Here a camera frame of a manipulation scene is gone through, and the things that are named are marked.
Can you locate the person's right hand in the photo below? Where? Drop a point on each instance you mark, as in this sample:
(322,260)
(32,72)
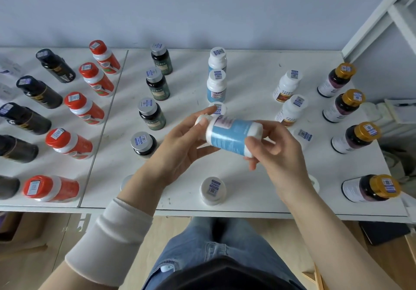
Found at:
(286,163)

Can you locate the row of red-capped orange bottles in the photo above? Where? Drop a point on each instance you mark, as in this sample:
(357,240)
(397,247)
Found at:
(32,169)

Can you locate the person's blue jeans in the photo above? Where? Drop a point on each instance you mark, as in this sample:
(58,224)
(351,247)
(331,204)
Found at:
(208,241)

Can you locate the white metal shelf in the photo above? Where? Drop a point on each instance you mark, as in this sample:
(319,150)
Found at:
(253,88)

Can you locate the person's left hand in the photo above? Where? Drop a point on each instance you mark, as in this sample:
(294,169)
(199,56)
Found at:
(175,150)

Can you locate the black phone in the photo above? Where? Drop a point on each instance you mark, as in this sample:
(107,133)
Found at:
(383,232)

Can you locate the white radiator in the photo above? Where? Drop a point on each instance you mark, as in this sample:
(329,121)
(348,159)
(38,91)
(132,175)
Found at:
(373,114)

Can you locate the gold cap dark bottle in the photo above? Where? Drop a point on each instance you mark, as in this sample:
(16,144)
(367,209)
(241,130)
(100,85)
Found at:
(370,188)
(336,80)
(344,106)
(356,137)

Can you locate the person's left forearm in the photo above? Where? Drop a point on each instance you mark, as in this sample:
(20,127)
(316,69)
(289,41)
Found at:
(139,195)

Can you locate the person's right forearm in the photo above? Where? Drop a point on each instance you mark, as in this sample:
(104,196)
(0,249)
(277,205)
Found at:
(331,250)

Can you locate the black bottle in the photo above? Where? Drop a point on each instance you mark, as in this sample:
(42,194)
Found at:
(55,65)
(9,187)
(18,149)
(39,92)
(24,119)

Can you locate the person's black shirt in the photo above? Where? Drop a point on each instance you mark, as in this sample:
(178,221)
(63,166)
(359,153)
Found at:
(227,276)

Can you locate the black pen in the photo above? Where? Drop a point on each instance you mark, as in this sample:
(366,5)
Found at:
(406,104)

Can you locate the grey green cloth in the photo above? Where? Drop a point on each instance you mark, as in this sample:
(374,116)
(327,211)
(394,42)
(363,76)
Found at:
(399,169)

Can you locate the white bottle navy stripe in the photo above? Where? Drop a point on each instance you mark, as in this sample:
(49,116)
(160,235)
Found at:
(6,92)
(8,68)

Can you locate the white cap blue bottle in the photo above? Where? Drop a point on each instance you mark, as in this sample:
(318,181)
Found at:
(216,84)
(227,137)
(217,59)
(219,107)
(213,190)

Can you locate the silver cap green bottle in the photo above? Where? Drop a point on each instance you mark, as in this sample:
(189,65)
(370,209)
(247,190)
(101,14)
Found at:
(157,84)
(143,143)
(151,114)
(125,182)
(161,58)

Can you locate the white knit wristband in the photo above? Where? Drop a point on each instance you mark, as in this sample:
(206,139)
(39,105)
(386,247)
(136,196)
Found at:
(107,241)

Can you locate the white notepad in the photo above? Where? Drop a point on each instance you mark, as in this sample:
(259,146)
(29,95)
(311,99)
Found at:
(401,114)

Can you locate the brown cardboard box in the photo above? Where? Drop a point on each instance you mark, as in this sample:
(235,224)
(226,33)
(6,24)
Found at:
(26,228)

